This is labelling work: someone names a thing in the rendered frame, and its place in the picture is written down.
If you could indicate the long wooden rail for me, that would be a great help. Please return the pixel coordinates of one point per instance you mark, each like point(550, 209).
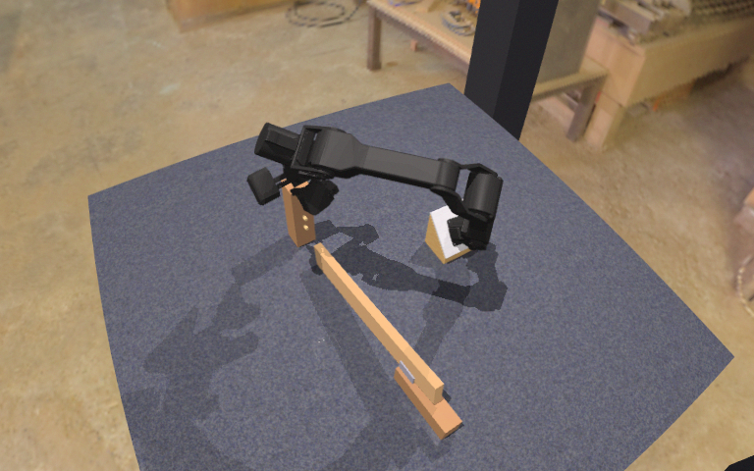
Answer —
point(424, 377)

